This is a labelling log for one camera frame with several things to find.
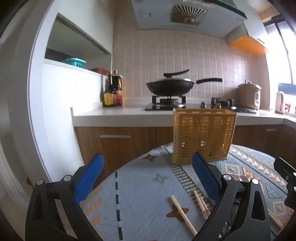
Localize yellow plastic utensil basket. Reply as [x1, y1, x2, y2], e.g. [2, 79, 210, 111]
[171, 108, 237, 165]

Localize patterned blue table cloth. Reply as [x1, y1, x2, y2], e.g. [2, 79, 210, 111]
[80, 144, 294, 240]

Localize white electric kettle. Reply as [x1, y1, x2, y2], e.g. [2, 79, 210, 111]
[275, 91, 285, 114]

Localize beige rice cooker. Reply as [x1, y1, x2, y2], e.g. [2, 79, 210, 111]
[237, 82, 261, 110]

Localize black gas stove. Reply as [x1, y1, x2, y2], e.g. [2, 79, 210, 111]
[144, 96, 257, 113]

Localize brown tray on shelf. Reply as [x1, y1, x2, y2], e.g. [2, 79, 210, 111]
[90, 68, 110, 76]

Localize black wok lid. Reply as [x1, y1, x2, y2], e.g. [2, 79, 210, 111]
[157, 69, 190, 81]

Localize teal plastic basket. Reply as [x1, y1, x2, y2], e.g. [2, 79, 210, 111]
[62, 58, 86, 68]

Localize white range hood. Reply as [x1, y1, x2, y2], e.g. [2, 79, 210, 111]
[132, 1, 247, 38]

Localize black wok with handle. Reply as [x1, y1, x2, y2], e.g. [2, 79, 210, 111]
[146, 78, 223, 97]

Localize orange wall cabinet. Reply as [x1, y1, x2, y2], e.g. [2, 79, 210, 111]
[229, 35, 268, 57]

